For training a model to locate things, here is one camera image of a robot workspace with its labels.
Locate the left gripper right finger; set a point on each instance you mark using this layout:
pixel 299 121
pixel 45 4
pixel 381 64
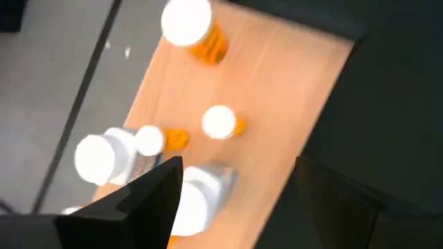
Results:
pixel 373 228

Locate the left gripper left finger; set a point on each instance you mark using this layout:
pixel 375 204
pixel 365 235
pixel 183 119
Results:
pixel 104 228

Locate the white Melatonin supplement bottle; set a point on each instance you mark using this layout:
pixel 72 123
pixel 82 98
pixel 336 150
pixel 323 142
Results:
pixel 200 193
pixel 95 159

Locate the large amber pill bottle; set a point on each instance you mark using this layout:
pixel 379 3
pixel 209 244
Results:
pixel 187 20

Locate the raised black shelf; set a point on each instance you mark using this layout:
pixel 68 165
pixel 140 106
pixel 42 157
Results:
pixel 277 103

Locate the black table mat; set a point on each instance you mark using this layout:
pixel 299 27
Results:
pixel 398 121

